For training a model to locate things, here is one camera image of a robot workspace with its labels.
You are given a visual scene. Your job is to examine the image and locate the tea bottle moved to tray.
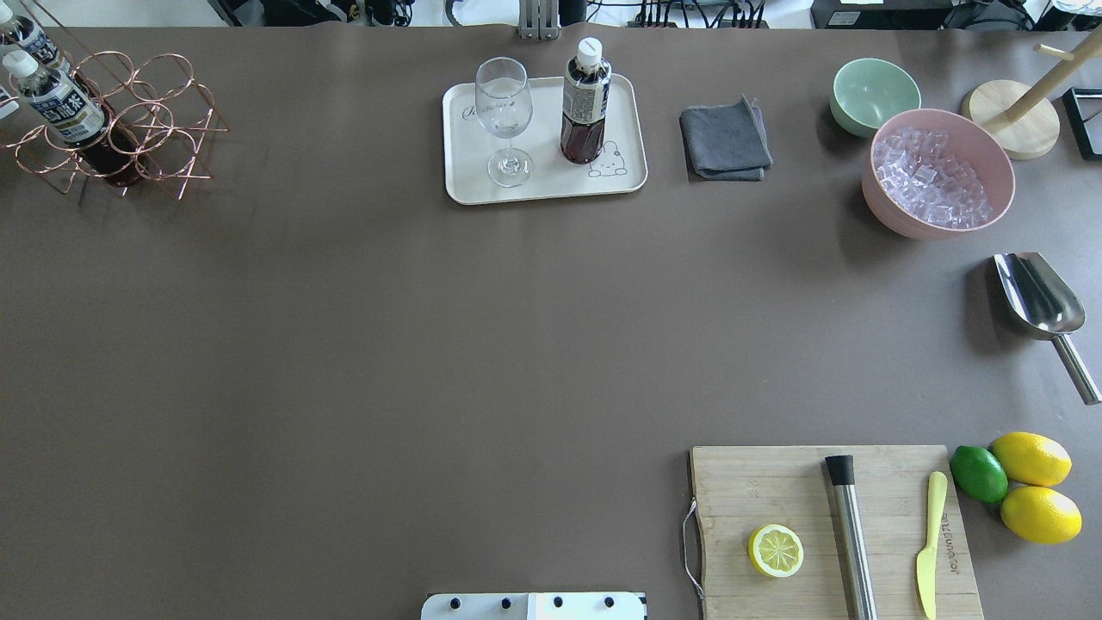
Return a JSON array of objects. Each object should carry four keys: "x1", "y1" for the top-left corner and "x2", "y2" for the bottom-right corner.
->
[{"x1": 560, "y1": 39, "x2": 611, "y2": 164}]

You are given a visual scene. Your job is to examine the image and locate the copper wire bottle basket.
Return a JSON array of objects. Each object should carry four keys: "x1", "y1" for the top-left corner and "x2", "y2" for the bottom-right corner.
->
[{"x1": 3, "y1": 1, "x2": 231, "y2": 200}]

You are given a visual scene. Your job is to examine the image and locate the tea bottle middle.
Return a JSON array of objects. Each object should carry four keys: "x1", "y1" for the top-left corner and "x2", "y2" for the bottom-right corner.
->
[{"x1": 3, "y1": 50, "x2": 143, "y2": 188}]

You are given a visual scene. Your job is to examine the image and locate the tea bottle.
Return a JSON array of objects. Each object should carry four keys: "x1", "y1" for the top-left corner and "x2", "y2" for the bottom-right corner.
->
[
  {"x1": 3, "y1": 50, "x2": 143, "y2": 188},
  {"x1": 1, "y1": 1, "x2": 72, "y2": 76}
]

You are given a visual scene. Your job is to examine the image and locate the tea bottle right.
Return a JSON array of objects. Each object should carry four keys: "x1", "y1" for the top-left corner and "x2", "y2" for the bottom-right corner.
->
[{"x1": 1, "y1": 1, "x2": 72, "y2": 76}]

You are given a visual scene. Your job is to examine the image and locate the cream rabbit tray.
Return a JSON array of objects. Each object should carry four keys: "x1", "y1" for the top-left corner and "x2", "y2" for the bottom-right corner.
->
[{"x1": 442, "y1": 73, "x2": 648, "y2": 205}]

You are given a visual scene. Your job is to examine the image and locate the wine glass on tray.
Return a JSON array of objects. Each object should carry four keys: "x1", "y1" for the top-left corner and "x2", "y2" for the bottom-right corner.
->
[{"x1": 475, "y1": 58, "x2": 534, "y2": 188}]

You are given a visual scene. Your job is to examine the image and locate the grey folded cloth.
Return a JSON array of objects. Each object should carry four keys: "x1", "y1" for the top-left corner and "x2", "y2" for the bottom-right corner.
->
[{"x1": 678, "y1": 96, "x2": 774, "y2": 182}]

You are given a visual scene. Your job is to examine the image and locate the bamboo cutting board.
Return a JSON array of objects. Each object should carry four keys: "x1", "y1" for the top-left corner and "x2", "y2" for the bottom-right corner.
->
[{"x1": 690, "y1": 446, "x2": 950, "y2": 619}]

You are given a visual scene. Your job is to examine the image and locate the half lemon slice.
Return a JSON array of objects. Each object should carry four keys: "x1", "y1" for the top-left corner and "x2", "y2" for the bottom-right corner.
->
[{"x1": 747, "y1": 524, "x2": 804, "y2": 579}]

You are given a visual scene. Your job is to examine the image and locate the steel muddler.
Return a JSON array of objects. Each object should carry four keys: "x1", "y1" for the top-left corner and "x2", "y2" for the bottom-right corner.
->
[{"x1": 824, "y1": 455, "x2": 879, "y2": 619}]

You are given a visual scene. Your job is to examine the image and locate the green empty bowl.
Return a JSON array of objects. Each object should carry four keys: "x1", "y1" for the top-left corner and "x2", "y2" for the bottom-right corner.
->
[{"x1": 829, "y1": 58, "x2": 922, "y2": 138}]

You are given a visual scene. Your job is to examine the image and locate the pink bowl with ice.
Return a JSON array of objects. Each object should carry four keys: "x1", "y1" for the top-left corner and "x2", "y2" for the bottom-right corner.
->
[{"x1": 861, "y1": 108, "x2": 1016, "y2": 239}]

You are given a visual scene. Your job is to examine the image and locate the yellow plastic knife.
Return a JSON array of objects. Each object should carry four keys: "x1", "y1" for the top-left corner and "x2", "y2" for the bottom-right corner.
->
[{"x1": 914, "y1": 471, "x2": 948, "y2": 619}]

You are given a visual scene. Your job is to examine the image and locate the green lime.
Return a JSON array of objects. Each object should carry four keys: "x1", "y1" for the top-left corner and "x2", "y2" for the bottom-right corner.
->
[{"x1": 950, "y1": 446, "x2": 1009, "y2": 504}]

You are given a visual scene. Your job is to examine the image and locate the steel ice scoop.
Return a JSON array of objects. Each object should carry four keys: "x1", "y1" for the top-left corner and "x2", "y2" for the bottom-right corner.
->
[{"x1": 992, "y1": 252, "x2": 1099, "y2": 406}]

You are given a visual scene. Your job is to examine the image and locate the yellow lemon far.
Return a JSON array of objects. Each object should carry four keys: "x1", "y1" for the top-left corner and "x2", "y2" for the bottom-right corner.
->
[{"x1": 988, "y1": 431, "x2": 1072, "y2": 487}]

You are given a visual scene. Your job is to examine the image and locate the yellow lemon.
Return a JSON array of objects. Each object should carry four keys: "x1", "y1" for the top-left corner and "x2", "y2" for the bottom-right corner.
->
[
  {"x1": 988, "y1": 431, "x2": 1072, "y2": 487},
  {"x1": 1000, "y1": 486, "x2": 1083, "y2": 545}
]

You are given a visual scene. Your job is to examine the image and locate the wooden cup tree stand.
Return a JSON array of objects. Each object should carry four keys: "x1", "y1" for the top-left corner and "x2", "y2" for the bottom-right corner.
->
[{"x1": 961, "y1": 30, "x2": 1101, "y2": 160}]

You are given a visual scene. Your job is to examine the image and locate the yellow lemon near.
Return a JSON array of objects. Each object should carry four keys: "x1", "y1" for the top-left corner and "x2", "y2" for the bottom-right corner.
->
[{"x1": 1000, "y1": 486, "x2": 1083, "y2": 545}]

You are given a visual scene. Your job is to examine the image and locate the aluminium frame post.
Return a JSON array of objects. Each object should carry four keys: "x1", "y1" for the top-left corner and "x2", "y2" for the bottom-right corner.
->
[{"x1": 518, "y1": 0, "x2": 561, "y2": 40}]

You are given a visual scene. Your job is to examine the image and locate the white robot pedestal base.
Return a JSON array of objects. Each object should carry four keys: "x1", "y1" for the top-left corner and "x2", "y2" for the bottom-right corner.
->
[{"x1": 420, "y1": 590, "x2": 648, "y2": 619}]

